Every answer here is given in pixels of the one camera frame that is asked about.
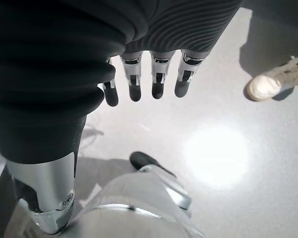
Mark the white lace-up shoe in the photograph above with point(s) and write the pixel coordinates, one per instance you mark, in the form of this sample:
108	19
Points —
265	85

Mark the dark and silver right robot hand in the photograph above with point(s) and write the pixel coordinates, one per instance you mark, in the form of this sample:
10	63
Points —
52	62

